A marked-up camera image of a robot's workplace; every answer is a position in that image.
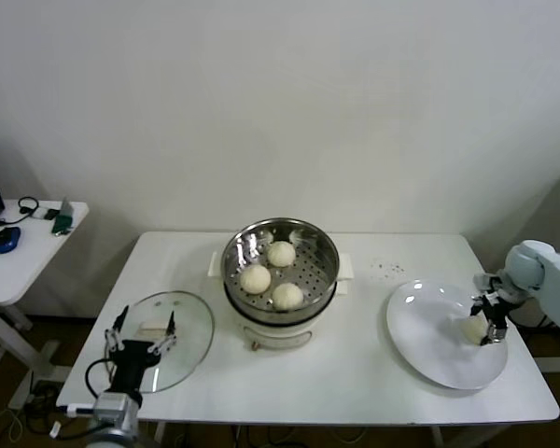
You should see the white electric cooking pot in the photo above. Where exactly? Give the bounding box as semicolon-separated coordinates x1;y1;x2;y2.
207;251;356;352

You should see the thin black looped cable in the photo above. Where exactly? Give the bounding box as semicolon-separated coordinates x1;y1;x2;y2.
0;197;42;230

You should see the large white plate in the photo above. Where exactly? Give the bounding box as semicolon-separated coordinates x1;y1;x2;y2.
385;278;510;391

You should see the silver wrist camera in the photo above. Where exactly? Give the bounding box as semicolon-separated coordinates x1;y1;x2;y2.
92;392;141;421
473;273;505;295

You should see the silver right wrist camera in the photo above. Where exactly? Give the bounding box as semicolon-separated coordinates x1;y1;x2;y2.
473;273;505;295

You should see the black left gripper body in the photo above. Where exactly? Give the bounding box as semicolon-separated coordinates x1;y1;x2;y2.
105;339;162;396

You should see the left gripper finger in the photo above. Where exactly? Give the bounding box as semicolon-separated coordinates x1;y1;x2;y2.
102;305;130;355
144;311;178;357

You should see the white side table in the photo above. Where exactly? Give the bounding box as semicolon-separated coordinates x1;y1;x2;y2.
0;199;91;412

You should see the white steamed baozi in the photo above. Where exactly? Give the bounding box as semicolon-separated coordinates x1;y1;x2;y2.
240;264;272;295
456;315;489;345
272;282;304;312
266;241;297;269

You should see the dark floor power strip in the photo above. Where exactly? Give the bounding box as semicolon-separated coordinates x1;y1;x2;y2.
25;380;62;412

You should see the green upright gadget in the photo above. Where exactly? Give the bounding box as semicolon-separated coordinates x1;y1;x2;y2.
50;196;75;237

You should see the white work table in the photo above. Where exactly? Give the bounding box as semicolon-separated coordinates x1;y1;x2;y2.
55;231;560;448

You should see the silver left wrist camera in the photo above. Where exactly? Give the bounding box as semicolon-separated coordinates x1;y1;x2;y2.
92;392;141;421

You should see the round glass pot lid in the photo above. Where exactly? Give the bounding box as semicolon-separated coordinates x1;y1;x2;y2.
104;290;216;396

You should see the blue computer mouse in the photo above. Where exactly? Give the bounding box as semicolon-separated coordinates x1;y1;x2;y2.
0;227;22;255

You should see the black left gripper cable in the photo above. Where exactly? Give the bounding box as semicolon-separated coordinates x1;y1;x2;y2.
84;357;117;398

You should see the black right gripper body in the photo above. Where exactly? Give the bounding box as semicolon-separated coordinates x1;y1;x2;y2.
482;294;510;330

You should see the perforated stainless steel steamer basket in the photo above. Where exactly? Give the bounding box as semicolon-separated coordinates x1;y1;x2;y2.
221;217;342;326

